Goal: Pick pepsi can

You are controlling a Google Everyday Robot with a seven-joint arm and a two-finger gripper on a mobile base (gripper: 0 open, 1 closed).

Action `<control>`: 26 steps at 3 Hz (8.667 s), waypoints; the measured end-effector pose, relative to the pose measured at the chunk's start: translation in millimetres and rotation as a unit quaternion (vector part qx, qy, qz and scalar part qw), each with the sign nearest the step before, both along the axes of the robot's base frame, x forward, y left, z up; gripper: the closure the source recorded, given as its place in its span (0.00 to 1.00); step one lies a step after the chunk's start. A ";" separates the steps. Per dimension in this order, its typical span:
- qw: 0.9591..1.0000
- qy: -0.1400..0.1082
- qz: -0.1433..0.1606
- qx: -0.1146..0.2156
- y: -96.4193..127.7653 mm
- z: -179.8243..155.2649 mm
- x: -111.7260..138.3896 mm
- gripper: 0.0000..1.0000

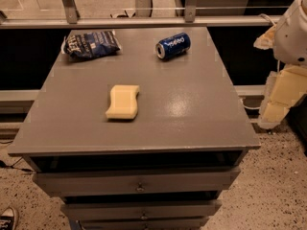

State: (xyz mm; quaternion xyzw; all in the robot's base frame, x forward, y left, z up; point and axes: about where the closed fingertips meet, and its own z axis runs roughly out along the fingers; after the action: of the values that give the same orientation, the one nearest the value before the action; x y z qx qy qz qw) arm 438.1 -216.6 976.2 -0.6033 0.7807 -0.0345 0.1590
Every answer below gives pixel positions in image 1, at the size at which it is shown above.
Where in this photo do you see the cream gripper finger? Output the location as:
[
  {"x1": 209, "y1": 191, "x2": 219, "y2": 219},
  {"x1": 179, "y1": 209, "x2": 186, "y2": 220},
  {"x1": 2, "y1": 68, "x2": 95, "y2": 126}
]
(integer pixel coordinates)
[
  {"x1": 257, "y1": 64, "x2": 307, "y2": 129},
  {"x1": 253, "y1": 25, "x2": 276, "y2": 50}
]

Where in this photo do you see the blue pepsi can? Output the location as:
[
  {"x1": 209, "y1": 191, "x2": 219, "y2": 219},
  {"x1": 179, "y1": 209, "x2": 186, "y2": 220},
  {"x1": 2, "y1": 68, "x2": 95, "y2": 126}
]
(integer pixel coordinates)
[{"x1": 155, "y1": 33, "x2": 191, "y2": 59}]

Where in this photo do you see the grey metal railing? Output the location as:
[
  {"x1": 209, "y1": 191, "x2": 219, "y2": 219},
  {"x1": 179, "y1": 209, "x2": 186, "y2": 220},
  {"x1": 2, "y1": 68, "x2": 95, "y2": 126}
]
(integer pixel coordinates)
[{"x1": 0, "y1": 0, "x2": 294, "y2": 29}]

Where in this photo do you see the grey drawer cabinet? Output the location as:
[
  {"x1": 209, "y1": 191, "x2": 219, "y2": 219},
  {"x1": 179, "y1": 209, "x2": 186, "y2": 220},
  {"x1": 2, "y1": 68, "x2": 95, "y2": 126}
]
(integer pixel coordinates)
[{"x1": 9, "y1": 28, "x2": 260, "y2": 230}]

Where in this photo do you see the yellow sponge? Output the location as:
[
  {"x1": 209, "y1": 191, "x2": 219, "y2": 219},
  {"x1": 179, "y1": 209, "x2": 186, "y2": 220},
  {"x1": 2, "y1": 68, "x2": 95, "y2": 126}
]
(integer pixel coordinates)
[{"x1": 106, "y1": 85, "x2": 140, "y2": 120}]

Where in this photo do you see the blue chip bag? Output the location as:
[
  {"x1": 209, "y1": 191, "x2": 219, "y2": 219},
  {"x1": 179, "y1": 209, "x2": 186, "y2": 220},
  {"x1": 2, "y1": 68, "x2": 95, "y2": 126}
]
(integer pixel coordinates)
[{"x1": 60, "y1": 31, "x2": 121, "y2": 60}]

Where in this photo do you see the black and white sneaker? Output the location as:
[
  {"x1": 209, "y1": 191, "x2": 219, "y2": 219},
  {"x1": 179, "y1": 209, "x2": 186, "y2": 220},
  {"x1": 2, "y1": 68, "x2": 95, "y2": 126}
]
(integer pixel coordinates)
[{"x1": 0, "y1": 206, "x2": 18, "y2": 230}]

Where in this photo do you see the white cable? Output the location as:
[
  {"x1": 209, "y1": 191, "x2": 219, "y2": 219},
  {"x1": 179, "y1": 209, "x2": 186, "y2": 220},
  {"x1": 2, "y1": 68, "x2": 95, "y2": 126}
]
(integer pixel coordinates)
[{"x1": 240, "y1": 97, "x2": 262, "y2": 111}]

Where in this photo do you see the black floor cable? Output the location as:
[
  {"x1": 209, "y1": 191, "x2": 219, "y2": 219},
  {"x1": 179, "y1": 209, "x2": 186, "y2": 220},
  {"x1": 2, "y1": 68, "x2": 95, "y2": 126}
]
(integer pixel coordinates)
[{"x1": 0, "y1": 139, "x2": 34, "y2": 173}]

